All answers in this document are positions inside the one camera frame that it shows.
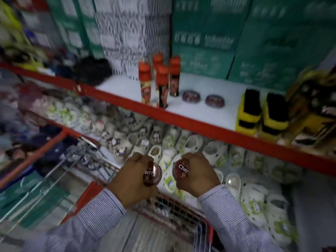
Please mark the yellow shoe brush black bristles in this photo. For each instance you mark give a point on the yellow shoe brush black bristles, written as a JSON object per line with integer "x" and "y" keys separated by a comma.
{"x": 274, "y": 118}
{"x": 249, "y": 112}

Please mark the stack of white patterned cartons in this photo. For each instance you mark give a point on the stack of white patterned cartons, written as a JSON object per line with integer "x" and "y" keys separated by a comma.
{"x": 131, "y": 34}

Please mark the red metal shelf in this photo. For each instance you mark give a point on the red metal shelf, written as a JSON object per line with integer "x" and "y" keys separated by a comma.
{"x": 199, "y": 128}

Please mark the pile of yellow black brushes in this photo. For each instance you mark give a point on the pile of yellow black brushes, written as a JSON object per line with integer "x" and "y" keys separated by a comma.
{"x": 312, "y": 107}

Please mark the row of white printed clogs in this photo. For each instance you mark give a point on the row of white printed clogs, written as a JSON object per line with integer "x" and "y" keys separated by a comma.
{"x": 217, "y": 152}

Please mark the person's left hand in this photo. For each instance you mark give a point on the person's left hand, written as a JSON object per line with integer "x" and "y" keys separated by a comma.
{"x": 130, "y": 182}

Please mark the person's right forearm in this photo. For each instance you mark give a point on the person's right forearm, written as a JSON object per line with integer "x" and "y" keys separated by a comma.
{"x": 231, "y": 223}

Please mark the pile of colourful slippers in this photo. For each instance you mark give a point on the pile of colourful slippers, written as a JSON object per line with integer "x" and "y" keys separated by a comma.
{"x": 23, "y": 110}

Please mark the green packets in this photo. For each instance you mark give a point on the green packets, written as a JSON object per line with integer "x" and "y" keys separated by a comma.
{"x": 28, "y": 199}

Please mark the person's left forearm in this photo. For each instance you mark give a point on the person's left forearm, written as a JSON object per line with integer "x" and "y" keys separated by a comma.
{"x": 86, "y": 223}

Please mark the person's left fingers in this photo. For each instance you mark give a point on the person's left fingers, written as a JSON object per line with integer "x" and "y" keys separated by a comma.
{"x": 141, "y": 157}

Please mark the person's right fingers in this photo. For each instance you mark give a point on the person's right fingers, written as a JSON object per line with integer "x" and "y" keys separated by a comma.
{"x": 194, "y": 157}

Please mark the red-capped shoe polish bottle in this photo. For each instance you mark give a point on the red-capped shoe polish bottle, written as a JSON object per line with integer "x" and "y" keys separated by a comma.
{"x": 145, "y": 83}
{"x": 162, "y": 86}
{"x": 157, "y": 60}
{"x": 174, "y": 76}

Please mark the stack of green white-labelled boxes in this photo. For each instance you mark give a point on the stack of green white-labelled boxes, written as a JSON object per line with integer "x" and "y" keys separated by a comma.
{"x": 76, "y": 23}

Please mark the person's right hand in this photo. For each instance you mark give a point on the person's right hand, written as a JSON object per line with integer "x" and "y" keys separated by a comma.
{"x": 200, "y": 175}

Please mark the black fluffy brush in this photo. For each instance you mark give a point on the black fluffy brush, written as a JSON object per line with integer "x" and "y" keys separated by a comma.
{"x": 93, "y": 70}

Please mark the pile of yellow packaged goods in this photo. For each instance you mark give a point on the pile of yellow packaged goods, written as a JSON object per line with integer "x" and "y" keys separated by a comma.
{"x": 18, "y": 36}

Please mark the stack of green cartons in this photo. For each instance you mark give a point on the stack of green cartons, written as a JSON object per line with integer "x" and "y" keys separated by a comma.
{"x": 236, "y": 31}

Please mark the round shoe polish tin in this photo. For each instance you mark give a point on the round shoe polish tin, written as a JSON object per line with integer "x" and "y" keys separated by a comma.
{"x": 191, "y": 96}
{"x": 180, "y": 169}
{"x": 152, "y": 173}
{"x": 215, "y": 101}

